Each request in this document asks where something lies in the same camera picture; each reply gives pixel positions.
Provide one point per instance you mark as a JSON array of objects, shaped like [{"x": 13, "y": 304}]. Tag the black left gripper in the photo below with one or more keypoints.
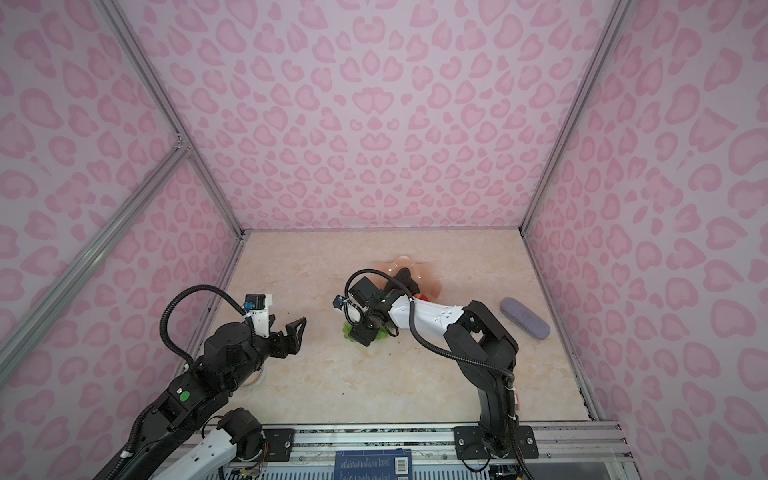
[{"x": 294, "y": 338}]

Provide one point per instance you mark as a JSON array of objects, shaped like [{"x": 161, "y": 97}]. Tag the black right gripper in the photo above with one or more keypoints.
[{"x": 362, "y": 335}]

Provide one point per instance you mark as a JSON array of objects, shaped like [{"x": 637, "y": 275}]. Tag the green fake grape bunch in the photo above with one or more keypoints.
[{"x": 364, "y": 333}]

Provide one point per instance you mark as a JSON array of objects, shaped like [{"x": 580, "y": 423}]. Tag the dark avocado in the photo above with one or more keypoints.
[{"x": 404, "y": 277}]

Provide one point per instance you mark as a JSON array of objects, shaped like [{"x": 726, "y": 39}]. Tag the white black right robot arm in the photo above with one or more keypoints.
[{"x": 484, "y": 350}]

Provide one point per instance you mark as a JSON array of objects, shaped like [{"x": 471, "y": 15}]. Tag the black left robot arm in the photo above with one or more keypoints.
[{"x": 230, "y": 356}]

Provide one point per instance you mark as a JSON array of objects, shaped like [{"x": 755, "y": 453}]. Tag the pink glass fruit bowl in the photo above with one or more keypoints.
[{"x": 422, "y": 272}]

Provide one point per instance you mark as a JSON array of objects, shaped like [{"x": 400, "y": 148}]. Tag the small round clear dish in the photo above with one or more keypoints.
[{"x": 255, "y": 379}]

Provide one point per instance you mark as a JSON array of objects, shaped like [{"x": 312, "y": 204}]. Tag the purple glasses case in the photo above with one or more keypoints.
[{"x": 525, "y": 318}]

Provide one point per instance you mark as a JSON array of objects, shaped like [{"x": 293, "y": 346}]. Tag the blue barcode label box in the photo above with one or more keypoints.
[{"x": 387, "y": 464}]

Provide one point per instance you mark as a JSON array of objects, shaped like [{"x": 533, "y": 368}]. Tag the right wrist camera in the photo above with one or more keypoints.
[{"x": 340, "y": 302}]

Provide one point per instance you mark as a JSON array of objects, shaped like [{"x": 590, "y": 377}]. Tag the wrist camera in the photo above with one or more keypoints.
[
  {"x": 257, "y": 311},
  {"x": 340, "y": 302}
]

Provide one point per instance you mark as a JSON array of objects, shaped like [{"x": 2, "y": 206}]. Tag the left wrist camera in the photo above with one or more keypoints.
[{"x": 257, "y": 311}]

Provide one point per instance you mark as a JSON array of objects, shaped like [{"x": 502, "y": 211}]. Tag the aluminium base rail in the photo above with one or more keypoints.
[{"x": 550, "y": 450}]

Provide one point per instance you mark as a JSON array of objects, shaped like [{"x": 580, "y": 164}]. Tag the diagonal aluminium frame bar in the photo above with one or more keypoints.
[{"x": 39, "y": 320}]

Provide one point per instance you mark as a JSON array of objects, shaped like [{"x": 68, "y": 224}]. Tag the aluminium corner frame rail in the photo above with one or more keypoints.
[{"x": 128, "y": 40}]

